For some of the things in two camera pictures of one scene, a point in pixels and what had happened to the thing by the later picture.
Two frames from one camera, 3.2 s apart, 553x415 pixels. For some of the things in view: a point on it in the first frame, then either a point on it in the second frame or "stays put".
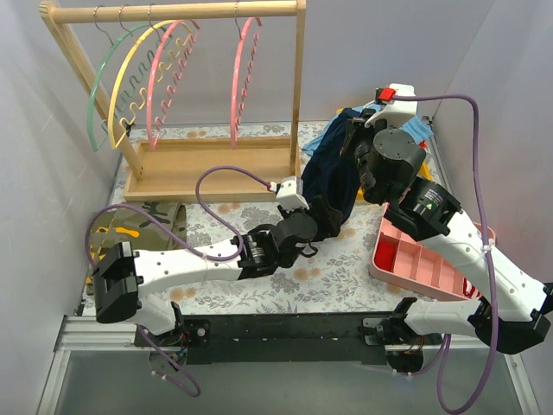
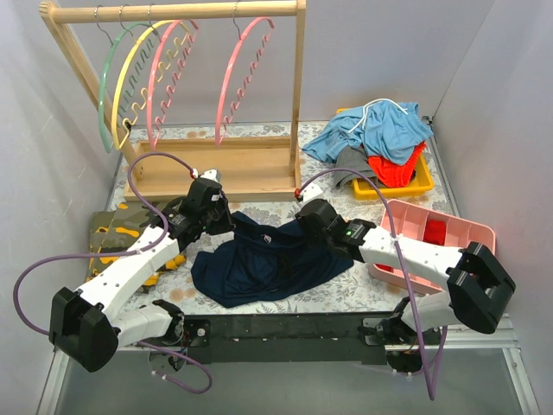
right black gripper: x=357 y=130 → x=308 y=233
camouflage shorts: x=118 y=225 stays put
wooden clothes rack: x=191 y=169 stays put
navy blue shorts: x=326 y=175 → x=261 y=256
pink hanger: x=244 y=58 → x=219 y=133
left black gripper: x=322 y=214 → x=220 y=217
